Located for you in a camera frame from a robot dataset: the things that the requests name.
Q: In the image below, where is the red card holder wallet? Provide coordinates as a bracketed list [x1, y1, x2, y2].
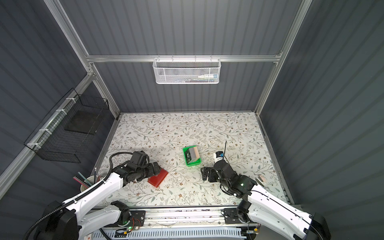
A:
[148, 169, 168, 188]

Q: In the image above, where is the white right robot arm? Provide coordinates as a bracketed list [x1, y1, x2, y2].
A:
[201, 159, 332, 240]

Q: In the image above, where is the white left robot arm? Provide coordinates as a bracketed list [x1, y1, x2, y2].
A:
[24, 151, 161, 240]

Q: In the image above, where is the green card tray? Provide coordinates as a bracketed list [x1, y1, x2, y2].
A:
[183, 146, 201, 167]

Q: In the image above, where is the stack of cards in tray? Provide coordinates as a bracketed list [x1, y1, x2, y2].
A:
[185, 146, 200, 163]

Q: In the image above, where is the white pen cup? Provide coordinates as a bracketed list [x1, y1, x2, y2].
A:
[73, 168, 102, 193]

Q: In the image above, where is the white tube in basket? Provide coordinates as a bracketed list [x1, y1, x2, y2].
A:
[198, 74, 219, 81]

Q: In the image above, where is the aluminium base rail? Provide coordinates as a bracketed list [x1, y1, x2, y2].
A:
[130, 206, 258, 229]

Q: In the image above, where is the white slotted cable duct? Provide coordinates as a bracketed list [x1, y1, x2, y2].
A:
[104, 227, 247, 240]

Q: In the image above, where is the black wire basket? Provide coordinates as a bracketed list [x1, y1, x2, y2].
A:
[24, 90, 110, 164]

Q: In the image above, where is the white wire mesh basket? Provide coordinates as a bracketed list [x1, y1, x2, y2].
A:
[153, 60, 222, 85]

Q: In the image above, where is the black corrugated cable conduit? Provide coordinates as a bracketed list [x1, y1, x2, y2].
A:
[22, 151, 134, 240]

